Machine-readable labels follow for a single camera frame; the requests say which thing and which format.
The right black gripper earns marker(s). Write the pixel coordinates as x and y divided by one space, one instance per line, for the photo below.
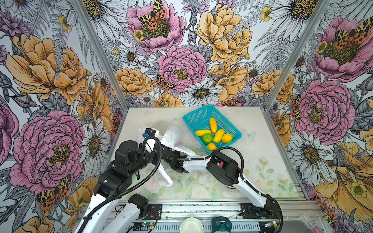
178 152

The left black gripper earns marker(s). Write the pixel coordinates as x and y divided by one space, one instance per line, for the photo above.
153 161

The white plastic bag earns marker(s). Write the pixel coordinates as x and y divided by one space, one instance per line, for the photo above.
172 139

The small yellow toy banana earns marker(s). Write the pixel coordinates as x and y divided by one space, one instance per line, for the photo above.
201 133

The green toy pepper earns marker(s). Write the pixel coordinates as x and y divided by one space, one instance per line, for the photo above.
207 139

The orange yellow toy fruit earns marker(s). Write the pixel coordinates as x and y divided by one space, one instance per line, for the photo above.
211 147

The orange yellow toy pepper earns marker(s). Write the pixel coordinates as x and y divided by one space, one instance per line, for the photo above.
213 125

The yellow toy lemon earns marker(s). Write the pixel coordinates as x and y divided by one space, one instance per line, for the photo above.
227 138

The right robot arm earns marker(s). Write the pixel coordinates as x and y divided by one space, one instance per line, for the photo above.
226 165

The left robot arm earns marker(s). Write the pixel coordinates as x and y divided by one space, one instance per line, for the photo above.
98 210

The teal plastic basket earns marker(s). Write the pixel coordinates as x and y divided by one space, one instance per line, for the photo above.
199 120

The white round lid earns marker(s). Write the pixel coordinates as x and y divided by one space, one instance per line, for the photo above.
191 225

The dark green round container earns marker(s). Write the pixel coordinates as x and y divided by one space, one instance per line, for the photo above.
221 224

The clear plastic box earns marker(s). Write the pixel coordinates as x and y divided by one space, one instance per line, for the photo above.
310 224

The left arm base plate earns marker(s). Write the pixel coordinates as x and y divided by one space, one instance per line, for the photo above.
151 211

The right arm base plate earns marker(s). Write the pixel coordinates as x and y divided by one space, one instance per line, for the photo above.
249 211

